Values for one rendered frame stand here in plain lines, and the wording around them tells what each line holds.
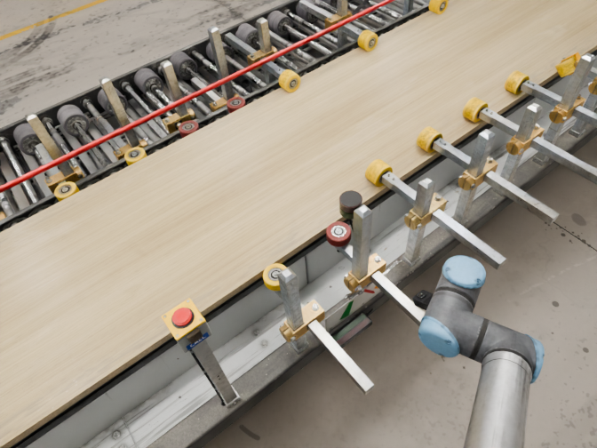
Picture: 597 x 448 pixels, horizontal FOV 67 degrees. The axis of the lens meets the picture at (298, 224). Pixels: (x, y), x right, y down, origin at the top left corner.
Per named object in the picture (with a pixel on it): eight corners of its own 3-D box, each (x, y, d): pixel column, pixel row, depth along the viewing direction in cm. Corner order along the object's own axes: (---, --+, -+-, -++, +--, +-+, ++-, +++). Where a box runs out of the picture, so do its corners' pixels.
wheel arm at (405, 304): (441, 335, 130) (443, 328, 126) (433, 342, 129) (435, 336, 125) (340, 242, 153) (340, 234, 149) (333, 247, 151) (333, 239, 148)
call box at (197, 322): (213, 335, 100) (205, 319, 94) (186, 355, 98) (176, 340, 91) (198, 314, 104) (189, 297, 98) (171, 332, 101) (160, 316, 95)
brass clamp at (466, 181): (496, 174, 153) (500, 164, 149) (469, 194, 149) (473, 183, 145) (481, 164, 156) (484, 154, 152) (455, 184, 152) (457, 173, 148)
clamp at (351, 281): (386, 271, 145) (386, 262, 141) (354, 295, 140) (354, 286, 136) (373, 260, 147) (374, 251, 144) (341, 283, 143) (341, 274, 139)
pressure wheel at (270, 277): (292, 282, 147) (290, 262, 138) (290, 303, 142) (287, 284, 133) (268, 281, 148) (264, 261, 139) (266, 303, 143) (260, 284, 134)
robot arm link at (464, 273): (436, 277, 99) (450, 244, 104) (429, 306, 108) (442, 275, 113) (481, 294, 95) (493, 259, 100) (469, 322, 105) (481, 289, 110)
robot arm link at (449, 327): (473, 351, 89) (490, 301, 95) (417, 326, 93) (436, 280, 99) (463, 369, 96) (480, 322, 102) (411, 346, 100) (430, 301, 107)
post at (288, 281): (307, 352, 148) (296, 274, 110) (299, 359, 146) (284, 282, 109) (301, 344, 149) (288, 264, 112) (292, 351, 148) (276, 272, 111)
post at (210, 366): (241, 399, 135) (205, 333, 100) (226, 410, 133) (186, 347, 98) (233, 387, 137) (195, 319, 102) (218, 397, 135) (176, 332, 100)
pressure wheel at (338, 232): (355, 252, 153) (356, 230, 144) (337, 264, 150) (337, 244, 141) (339, 237, 157) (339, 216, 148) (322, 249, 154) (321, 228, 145)
